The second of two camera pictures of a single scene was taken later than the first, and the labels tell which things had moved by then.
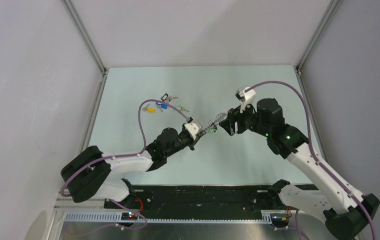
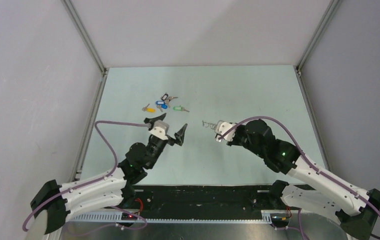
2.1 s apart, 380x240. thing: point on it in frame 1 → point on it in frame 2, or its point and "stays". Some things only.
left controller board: x=129 y=216 stays
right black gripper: x=235 y=115 → x=237 y=129
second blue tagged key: x=164 y=106 stays
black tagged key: x=166 y=97 stays
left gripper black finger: x=199 y=134 → x=179 y=135
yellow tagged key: x=148 y=109 stays
